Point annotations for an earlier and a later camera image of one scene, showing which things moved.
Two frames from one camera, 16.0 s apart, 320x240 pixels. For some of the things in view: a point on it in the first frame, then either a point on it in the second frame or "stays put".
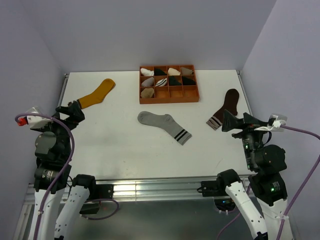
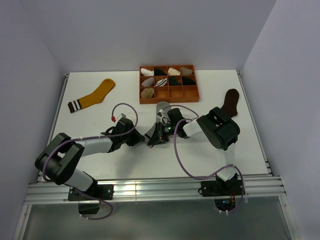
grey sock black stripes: (166, 123) → (162, 108)
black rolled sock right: (187, 81) stays put
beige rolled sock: (147, 92) stays put
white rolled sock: (147, 72) stays put
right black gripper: (230, 121) → (159, 136)
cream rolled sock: (172, 71) stays put
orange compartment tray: (167, 84) stays put
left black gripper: (75, 114) → (137, 138)
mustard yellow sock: (98, 95) stays put
